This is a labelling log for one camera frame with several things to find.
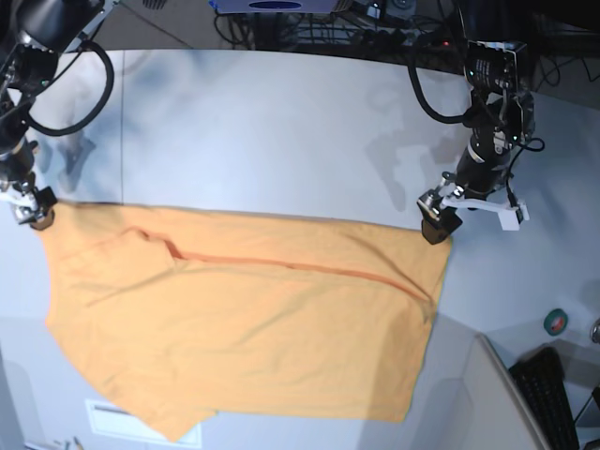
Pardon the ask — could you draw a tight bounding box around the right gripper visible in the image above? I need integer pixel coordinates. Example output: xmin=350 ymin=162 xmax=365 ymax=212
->
xmin=1 ymin=140 xmax=57 ymax=231

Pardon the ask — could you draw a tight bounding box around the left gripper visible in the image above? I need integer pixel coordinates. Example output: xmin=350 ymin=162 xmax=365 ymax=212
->
xmin=417 ymin=140 xmax=511 ymax=245

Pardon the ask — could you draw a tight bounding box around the orange yellow t-shirt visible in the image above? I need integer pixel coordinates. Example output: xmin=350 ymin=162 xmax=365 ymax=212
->
xmin=39 ymin=203 xmax=451 ymax=441

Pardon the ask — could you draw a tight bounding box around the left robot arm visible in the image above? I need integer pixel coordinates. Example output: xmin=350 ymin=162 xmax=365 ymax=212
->
xmin=407 ymin=1 xmax=545 ymax=245

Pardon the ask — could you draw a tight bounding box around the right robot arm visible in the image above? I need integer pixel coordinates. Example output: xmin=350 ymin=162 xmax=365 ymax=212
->
xmin=1 ymin=1 xmax=114 ymax=231

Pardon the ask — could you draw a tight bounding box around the green tape roll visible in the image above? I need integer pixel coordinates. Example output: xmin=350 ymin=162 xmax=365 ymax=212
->
xmin=543 ymin=308 xmax=569 ymax=337

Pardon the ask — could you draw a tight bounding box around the black keyboard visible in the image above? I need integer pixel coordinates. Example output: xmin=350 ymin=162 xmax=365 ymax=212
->
xmin=509 ymin=347 xmax=579 ymax=450

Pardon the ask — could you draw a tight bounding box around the black power strip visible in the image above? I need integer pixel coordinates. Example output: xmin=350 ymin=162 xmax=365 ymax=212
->
xmin=351 ymin=27 xmax=452 ymax=53

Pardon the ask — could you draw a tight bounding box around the white paper label on table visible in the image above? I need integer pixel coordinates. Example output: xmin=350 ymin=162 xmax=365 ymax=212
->
xmin=84 ymin=399 xmax=203 ymax=449

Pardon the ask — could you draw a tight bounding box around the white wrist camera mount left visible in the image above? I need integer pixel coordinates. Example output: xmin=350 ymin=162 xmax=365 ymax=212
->
xmin=442 ymin=196 xmax=530 ymax=232

